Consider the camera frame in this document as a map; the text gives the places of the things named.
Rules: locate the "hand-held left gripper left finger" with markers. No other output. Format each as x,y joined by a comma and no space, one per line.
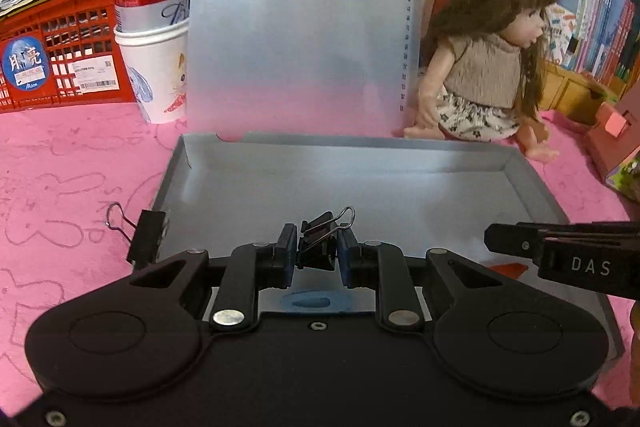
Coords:
287,253

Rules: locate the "wooden shelf box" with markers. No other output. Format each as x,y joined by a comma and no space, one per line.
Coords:
570,89

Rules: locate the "white paper cup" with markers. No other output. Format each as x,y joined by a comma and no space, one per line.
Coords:
155,72

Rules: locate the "grey plastic file box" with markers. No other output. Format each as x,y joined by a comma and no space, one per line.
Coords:
300,57

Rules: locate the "black binder clip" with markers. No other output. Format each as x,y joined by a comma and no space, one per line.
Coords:
147,237
317,244

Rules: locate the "red plastic crate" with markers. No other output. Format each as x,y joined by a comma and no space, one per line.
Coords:
65,37

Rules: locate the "brown haired doll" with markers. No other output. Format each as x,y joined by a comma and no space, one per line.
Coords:
480,57

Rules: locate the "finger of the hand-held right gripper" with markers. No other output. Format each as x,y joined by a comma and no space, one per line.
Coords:
515,241

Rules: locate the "pink bunny print blanket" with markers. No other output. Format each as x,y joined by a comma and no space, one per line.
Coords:
75,157

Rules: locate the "small red piece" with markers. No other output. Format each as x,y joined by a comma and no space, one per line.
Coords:
507,268

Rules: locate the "patterned white box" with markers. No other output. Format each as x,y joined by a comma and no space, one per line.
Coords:
562,32

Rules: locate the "pink toy house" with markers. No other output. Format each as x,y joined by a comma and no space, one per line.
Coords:
617,132

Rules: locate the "blue oval plastic piece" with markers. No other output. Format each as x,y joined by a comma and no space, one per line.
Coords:
312,302

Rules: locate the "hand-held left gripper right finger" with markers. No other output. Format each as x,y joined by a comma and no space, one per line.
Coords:
345,258

